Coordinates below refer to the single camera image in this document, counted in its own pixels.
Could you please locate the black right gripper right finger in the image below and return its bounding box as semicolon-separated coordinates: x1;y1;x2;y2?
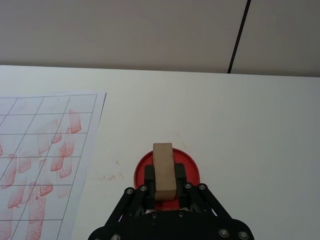
174;162;235;224

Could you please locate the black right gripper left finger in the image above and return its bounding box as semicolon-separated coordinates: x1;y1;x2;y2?
104;164;156;226

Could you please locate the round red ink pad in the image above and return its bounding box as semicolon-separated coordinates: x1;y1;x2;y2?
133;147;201;211

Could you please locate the tan wooden stamp block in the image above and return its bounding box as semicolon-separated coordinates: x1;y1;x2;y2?
152;142;178;202

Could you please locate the white gridded paper sheet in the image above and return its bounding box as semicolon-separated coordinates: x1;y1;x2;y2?
0;91;108;240

